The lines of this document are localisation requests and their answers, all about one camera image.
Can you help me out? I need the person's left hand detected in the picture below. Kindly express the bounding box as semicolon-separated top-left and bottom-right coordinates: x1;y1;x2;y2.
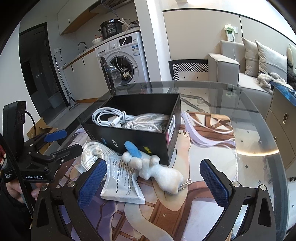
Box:
6;182;41;201

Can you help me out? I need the black jacket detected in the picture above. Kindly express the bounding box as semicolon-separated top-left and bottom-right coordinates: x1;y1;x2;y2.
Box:
286;58;296;90

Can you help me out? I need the beige sofa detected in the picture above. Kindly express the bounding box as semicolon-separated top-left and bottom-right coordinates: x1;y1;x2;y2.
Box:
207;40;296;107

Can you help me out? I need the person's left forearm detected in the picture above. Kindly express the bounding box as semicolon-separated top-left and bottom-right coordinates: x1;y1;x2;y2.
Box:
0;185;35;241

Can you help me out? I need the beige pillow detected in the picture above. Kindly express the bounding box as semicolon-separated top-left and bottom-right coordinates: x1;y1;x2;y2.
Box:
242;37;259;77

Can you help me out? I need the bagged braided white cable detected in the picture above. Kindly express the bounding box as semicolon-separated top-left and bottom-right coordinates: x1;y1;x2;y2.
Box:
121;113;170;133

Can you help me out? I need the white washing machine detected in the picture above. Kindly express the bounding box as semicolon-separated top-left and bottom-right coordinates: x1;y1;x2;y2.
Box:
95;32;149;91

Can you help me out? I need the white wall control panel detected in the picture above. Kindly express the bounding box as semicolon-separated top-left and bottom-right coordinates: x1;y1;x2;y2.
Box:
224;24;238;42

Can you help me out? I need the white power cord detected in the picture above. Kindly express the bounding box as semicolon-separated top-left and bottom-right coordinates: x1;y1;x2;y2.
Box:
116;19;137;82

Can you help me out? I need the blue plastic cover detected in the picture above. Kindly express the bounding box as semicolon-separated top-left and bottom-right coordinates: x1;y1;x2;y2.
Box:
270;81;296;106

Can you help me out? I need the brown cardboard box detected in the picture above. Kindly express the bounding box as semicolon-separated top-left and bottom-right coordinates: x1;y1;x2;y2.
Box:
26;118;58;151

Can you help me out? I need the chair with patterned back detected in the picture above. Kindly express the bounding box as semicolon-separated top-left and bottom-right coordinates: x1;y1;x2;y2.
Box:
168;60;208;81

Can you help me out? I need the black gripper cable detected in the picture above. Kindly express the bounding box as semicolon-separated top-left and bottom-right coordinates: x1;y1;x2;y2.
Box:
25;111;37;139

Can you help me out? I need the grey pillow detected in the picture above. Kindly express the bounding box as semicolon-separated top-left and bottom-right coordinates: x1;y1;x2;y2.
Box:
255;40;288;79

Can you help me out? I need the white plush toy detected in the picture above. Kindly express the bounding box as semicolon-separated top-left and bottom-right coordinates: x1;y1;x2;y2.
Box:
122;141;193;195

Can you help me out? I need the grey furry throw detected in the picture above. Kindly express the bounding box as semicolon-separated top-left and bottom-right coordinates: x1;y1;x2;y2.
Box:
257;72;288;92

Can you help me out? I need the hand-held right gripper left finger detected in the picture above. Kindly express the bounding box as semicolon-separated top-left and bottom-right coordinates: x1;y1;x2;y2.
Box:
31;158;107;241

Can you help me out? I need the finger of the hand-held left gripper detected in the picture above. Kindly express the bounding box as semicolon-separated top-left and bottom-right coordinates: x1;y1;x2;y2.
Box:
30;143;83;166
24;130;67;151

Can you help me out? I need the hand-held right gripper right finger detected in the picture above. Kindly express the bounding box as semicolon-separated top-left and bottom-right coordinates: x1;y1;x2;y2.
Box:
199;159;277;241

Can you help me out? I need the white cable bundle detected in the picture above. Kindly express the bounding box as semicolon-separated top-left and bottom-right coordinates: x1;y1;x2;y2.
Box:
92;107;130;128

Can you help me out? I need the black pressure cooker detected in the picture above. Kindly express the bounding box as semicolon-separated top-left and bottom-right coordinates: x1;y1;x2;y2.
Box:
100;20;124;40

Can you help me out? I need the black cardboard box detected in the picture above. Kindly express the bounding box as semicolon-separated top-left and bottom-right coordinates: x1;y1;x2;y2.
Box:
81;93;182;165

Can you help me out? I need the mop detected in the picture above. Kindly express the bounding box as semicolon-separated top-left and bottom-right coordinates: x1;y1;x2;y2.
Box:
54;55;79;111

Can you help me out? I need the white printed packet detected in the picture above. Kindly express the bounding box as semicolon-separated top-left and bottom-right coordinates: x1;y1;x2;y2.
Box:
100;155;146;205

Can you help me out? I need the white counter cabinet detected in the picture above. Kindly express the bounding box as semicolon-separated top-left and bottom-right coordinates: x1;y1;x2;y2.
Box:
62;45;111;103

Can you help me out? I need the beige side cabinet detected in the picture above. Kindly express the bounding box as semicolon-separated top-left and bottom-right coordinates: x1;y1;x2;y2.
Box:
264;88;296;179

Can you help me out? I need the white wall cabinet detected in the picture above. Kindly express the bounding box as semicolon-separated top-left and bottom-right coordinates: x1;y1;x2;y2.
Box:
57;0;99;36

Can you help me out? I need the dark glass door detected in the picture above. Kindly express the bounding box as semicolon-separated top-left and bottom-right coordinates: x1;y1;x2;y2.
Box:
18;22;63;109

